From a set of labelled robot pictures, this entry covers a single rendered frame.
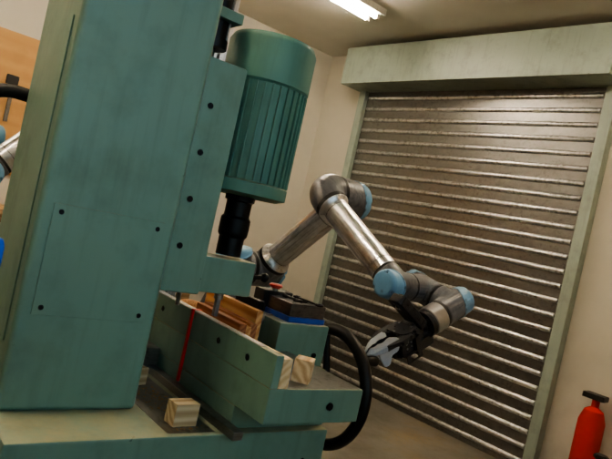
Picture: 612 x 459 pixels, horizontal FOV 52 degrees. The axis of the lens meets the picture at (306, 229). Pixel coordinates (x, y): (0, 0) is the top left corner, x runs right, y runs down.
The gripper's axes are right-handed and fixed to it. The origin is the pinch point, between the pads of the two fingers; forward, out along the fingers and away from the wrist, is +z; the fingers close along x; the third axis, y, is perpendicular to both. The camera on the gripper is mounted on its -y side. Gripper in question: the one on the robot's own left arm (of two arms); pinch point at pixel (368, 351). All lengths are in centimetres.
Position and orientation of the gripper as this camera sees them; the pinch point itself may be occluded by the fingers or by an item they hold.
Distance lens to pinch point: 148.7
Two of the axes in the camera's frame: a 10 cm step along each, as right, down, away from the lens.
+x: -6.0, -1.4, 7.9
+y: 2.0, 9.3, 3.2
